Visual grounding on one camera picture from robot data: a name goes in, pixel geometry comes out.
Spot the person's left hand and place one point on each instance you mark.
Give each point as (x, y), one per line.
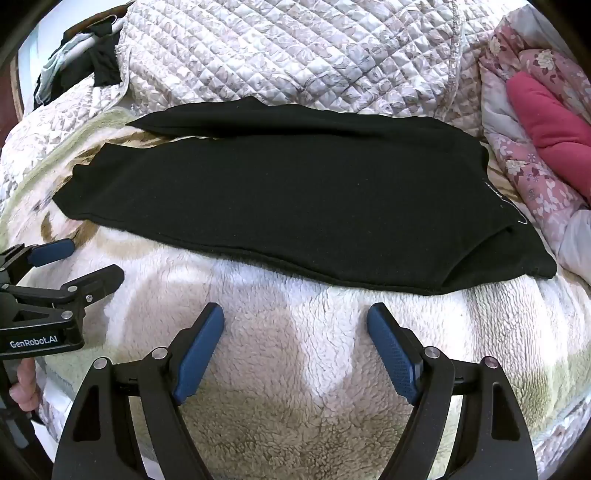
(25, 392)

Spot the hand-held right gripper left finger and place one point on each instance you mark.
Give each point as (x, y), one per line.
(198, 355)

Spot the black garment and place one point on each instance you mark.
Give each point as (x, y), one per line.
(106, 60)

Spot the pale blue cloth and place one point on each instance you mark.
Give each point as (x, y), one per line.
(60, 64)

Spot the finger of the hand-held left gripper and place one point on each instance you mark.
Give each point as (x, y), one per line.
(99, 279)
(53, 253)

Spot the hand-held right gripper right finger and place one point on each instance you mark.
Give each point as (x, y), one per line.
(392, 350)

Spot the pink floral comforter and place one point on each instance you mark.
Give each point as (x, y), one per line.
(521, 161)

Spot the quilted beige bedspread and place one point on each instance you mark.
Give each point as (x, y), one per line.
(300, 50)

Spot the black pants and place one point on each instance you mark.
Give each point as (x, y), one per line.
(300, 207)

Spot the floral fleece blanket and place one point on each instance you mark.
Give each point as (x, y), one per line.
(286, 369)

